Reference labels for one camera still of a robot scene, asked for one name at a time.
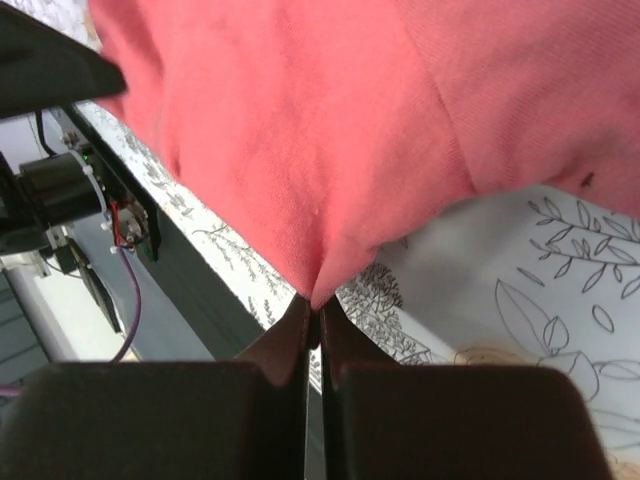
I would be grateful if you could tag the floral patterned table mat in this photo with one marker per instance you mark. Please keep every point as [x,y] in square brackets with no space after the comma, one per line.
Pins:
[533,275]

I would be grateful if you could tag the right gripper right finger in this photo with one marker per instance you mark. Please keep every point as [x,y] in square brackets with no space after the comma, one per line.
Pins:
[385,420]

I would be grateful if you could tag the aluminium frame rail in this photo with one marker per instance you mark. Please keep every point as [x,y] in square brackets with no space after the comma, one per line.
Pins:
[64,315]

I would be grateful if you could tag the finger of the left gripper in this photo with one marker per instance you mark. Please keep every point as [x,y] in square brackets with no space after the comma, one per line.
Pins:
[43,68]

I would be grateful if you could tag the salmon pink polo shirt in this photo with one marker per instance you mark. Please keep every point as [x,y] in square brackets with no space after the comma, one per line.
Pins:
[321,130]

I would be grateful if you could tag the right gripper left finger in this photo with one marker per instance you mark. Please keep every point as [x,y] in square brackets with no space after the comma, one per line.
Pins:
[239,419]

